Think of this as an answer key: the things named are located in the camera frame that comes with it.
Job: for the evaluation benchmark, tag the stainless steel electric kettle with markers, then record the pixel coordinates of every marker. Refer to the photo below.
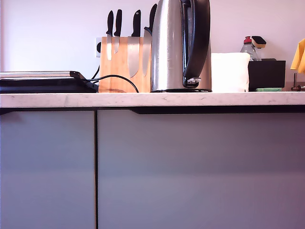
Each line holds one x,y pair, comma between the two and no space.
166,47

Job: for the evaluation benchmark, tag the black kettle base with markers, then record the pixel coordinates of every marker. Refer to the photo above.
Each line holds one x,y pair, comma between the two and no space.
176,90

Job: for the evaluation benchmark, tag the wooden knife block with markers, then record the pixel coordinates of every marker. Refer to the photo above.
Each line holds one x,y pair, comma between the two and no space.
121,71

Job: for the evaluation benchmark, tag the wide grey cabinet door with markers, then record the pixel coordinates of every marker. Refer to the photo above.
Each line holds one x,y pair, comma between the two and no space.
200,171

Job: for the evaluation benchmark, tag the black power plug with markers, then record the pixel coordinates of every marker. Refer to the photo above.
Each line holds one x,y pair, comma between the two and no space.
99,47

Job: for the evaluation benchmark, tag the white paper towel roll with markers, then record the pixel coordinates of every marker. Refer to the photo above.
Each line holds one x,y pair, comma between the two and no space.
228,71

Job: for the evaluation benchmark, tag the black tabletop grill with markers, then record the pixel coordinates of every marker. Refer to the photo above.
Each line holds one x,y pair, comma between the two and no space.
43,84

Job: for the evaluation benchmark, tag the clear bottle with red cap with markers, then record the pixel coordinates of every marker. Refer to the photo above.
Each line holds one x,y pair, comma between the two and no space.
249,48

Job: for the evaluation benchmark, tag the narrow grey cabinet door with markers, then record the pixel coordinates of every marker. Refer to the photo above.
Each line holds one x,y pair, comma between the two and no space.
47,167

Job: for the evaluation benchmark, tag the green sponge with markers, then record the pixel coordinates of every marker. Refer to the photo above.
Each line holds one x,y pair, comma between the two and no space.
269,89

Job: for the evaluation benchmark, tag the black box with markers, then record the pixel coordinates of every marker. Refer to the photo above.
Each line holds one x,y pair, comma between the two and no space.
267,75

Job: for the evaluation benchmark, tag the black and tan sponge brush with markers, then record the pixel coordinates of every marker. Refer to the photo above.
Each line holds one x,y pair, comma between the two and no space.
259,40

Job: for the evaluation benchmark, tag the metal tap fixture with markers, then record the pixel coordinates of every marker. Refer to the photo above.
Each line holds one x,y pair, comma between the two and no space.
295,82

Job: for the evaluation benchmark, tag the yellow cloth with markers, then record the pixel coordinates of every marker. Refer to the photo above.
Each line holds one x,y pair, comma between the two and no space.
299,58

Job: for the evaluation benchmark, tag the white wall socket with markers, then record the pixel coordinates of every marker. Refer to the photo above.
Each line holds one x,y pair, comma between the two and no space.
97,55

